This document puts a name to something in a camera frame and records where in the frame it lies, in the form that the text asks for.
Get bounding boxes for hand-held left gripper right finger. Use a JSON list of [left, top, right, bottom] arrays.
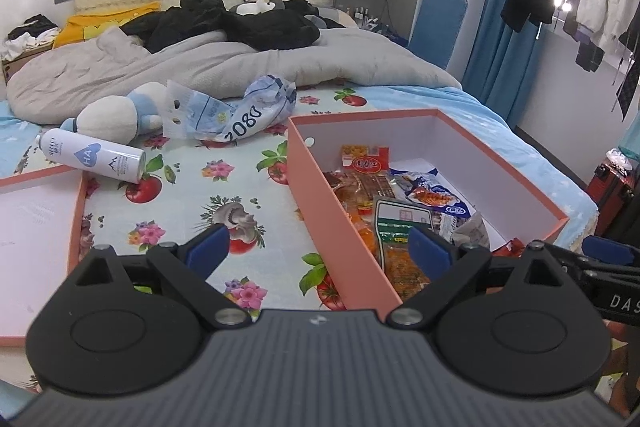
[[387, 227, 568, 327]]

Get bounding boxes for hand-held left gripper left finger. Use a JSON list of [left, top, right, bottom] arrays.
[[72, 224, 253, 327]]

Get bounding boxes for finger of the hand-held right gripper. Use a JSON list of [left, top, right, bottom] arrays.
[[554, 234, 640, 278]]

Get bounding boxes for green orange snack packet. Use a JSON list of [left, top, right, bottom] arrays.
[[372, 196, 435, 300]]

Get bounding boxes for blue purple snack packet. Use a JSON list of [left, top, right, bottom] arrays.
[[391, 173, 475, 218]]

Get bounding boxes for plain orange snack packet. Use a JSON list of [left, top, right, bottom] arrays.
[[347, 206, 381, 255]]

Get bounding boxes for brown red foil snack packet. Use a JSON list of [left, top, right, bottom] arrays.
[[322, 169, 397, 208]]

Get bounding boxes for orange red label snack packet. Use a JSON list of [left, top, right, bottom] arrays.
[[341, 145, 391, 176]]

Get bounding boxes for pink cardboard box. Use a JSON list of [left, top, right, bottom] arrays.
[[286, 108, 571, 310]]

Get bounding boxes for red suitcase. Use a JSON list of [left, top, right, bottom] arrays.
[[587, 157, 640, 235]]

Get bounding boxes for clear blue printed plastic bag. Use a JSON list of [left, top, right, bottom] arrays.
[[165, 79, 236, 140]]

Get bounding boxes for white spray can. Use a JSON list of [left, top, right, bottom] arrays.
[[39, 128, 147, 184]]

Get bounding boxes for crumpled blue white plastic bag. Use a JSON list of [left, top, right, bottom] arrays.
[[222, 74, 298, 144]]

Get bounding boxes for hanging dark patterned garment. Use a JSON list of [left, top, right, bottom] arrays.
[[610, 57, 640, 122]]

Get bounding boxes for white and blue plush toy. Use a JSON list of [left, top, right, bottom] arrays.
[[60, 82, 168, 140]]

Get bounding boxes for pink box lid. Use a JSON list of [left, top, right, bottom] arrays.
[[0, 167, 88, 348]]

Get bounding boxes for grey duvet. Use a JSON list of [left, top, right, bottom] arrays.
[[7, 27, 463, 125]]

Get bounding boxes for blue curtain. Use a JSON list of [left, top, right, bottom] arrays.
[[462, 0, 546, 130]]

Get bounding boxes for dark blue cloth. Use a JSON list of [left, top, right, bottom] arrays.
[[360, 19, 411, 48]]

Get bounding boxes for blue chair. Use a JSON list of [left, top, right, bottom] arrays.
[[407, 0, 469, 70]]

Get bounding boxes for black jacket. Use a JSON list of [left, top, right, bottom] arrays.
[[120, 0, 321, 54]]

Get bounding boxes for black and white plush toy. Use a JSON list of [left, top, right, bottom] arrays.
[[235, 0, 286, 16]]

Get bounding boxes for yellow cloth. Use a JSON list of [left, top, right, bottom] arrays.
[[52, 2, 162, 49]]

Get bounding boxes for dark grey clothes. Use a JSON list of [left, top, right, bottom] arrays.
[[285, 0, 358, 30]]

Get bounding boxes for brown cardboard box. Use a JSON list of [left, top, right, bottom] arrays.
[[1, 42, 53, 88]]

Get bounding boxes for black and white clothes pile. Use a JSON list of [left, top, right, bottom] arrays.
[[2, 13, 61, 60]]

